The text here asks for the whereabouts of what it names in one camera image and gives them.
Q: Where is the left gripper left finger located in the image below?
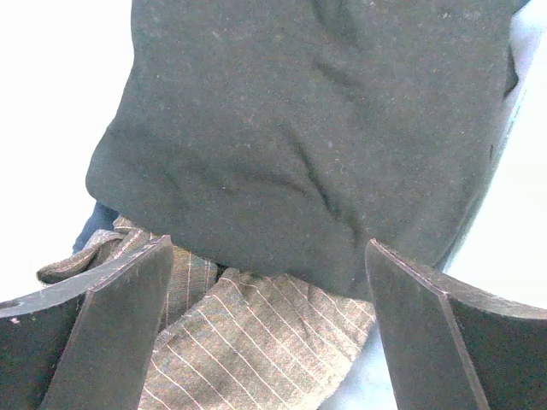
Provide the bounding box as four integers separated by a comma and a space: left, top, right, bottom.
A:
1, 236, 174, 409

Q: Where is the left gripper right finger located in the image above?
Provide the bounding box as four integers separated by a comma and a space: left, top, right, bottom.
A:
365, 240, 546, 410

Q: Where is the black garment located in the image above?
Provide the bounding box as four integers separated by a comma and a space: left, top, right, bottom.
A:
86, 1, 515, 300

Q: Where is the navy blue sweater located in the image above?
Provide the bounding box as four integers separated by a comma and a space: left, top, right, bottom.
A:
73, 202, 119, 254

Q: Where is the grey pinstriped shirt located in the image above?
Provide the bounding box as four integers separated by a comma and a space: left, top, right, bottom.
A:
36, 215, 377, 410

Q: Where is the mint green open suitcase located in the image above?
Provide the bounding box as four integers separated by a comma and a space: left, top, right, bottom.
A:
328, 0, 547, 410

